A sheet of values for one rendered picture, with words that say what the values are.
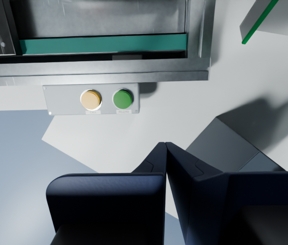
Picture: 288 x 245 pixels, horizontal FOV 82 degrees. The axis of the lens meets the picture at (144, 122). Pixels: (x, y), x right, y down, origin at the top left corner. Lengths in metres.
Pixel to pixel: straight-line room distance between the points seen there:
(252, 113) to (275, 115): 0.07
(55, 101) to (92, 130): 0.15
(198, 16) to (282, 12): 0.13
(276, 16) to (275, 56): 0.20
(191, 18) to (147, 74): 0.13
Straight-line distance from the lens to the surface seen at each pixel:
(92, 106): 0.38
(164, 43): 0.38
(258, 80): 0.55
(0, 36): 0.45
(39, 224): 2.41
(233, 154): 0.39
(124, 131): 0.50
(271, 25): 0.39
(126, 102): 0.36
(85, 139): 0.54
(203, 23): 0.38
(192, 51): 0.37
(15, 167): 2.03
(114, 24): 0.42
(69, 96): 0.40
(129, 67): 0.36
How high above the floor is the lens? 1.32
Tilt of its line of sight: 71 degrees down
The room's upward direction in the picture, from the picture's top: 177 degrees counter-clockwise
